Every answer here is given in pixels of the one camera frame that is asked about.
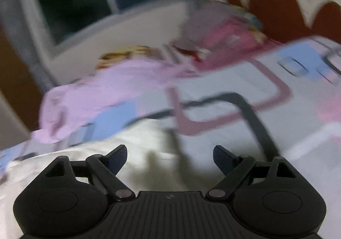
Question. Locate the brown wooden door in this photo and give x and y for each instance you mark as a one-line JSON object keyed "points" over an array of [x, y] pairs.
{"points": [[16, 81]]}

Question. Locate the pink printed blanket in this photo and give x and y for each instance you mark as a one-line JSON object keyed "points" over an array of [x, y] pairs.
{"points": [[125, 79]]}

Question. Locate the bed with patterned sheet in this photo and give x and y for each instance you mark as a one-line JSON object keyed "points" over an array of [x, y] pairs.
{"points": [[234, 79]]}

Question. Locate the white puffer jacket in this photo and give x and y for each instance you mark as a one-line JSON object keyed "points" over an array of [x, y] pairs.
{"points": [[149, 137]]}

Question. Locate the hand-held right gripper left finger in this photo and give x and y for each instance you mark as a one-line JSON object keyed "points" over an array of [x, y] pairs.
{"points": [[118, 156]]}

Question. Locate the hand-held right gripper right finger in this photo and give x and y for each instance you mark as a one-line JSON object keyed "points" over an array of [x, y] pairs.
{"points": [[222, 157]]}

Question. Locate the pile of folded clothes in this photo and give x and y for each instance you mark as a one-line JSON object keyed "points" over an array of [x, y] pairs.
{"points": [[223, 33]]}

